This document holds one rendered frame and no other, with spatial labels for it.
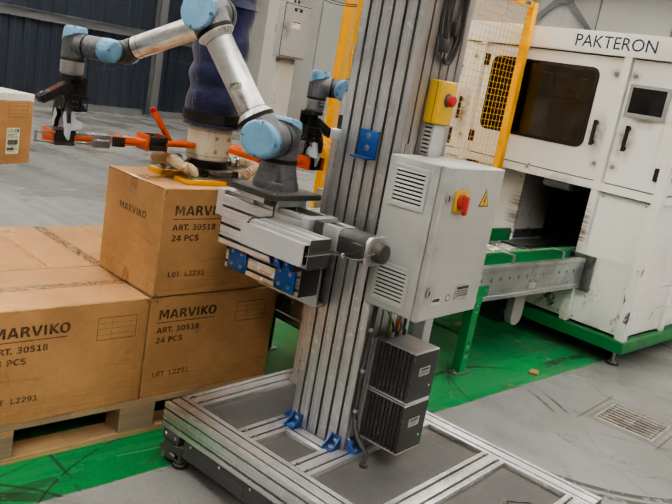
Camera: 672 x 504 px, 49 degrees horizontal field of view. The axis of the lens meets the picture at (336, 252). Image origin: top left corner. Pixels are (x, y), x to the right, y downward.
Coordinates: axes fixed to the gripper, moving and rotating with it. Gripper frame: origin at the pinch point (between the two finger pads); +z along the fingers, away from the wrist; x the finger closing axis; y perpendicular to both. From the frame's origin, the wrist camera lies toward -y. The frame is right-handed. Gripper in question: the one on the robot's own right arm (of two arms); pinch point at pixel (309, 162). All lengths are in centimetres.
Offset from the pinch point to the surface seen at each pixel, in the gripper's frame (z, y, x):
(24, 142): 35, 20, -217
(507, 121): -25, -234, -64
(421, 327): 67, -60, 27
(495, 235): 48, -220, -44
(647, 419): 107, -181, 93
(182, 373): 86, 42, -6
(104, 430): 106, 70, -10
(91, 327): 63, 82, -6
